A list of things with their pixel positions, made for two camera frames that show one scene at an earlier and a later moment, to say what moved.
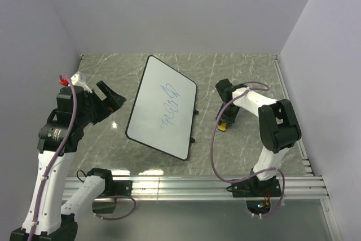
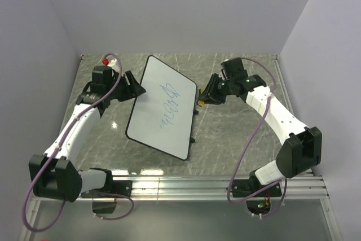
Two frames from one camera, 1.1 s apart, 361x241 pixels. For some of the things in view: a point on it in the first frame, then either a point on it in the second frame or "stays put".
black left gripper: [114, 101] to [130, 92]
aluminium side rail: [281, 79] stays put
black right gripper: [230, 120] to [209, 92]
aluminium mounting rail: [208, 188] stays put
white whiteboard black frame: [163, 109] stays put
